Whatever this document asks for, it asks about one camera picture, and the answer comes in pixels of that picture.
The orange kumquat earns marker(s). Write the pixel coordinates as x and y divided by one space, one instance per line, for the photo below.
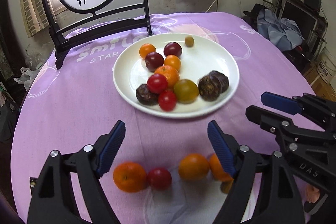
145 49

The large mandarin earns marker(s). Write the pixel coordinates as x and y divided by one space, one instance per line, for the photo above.
171 74

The cherry tomato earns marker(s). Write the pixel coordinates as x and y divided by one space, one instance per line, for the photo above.
159 178
167 100
157 83

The small mandarin back right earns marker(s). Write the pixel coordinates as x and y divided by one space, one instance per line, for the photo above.
217 169

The large dark plum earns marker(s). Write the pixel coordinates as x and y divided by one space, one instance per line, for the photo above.
153 61

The greenish yellow round fruit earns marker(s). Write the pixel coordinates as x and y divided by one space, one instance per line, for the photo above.
186 91

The orange round fruit front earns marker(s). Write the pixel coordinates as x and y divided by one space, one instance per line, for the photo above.
173 61

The yellow orange round fruit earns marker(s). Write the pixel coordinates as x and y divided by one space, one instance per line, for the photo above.
193 167

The black metal rack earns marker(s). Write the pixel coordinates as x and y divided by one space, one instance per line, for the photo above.
306 14

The white bucket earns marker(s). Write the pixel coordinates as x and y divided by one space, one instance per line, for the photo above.
326 65

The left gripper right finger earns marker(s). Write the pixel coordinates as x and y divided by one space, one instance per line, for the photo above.
278 201

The dark water chestnut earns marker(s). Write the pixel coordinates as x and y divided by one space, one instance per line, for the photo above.
209 88
223 79
145 96

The cherry tomato front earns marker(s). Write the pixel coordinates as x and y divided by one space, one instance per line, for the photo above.
157 83

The blue clothes pile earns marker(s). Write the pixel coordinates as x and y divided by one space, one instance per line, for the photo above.
283 33

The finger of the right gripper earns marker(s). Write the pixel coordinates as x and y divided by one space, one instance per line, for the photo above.
284 104
271 122

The small dark red plum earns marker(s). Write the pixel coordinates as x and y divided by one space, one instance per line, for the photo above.
172 48

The black smartphone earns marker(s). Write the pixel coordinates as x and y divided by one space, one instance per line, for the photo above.
33 183

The white plastic bag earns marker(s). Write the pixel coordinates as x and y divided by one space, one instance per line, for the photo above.
27 77

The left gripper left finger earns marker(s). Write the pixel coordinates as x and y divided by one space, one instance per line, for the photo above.
53 199

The mandarin orange back left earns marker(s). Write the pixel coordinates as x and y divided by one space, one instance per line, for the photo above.
130 177

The white oval plate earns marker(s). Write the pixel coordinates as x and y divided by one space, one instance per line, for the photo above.
204 56

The right human hand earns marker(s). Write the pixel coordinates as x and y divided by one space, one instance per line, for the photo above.
312 196

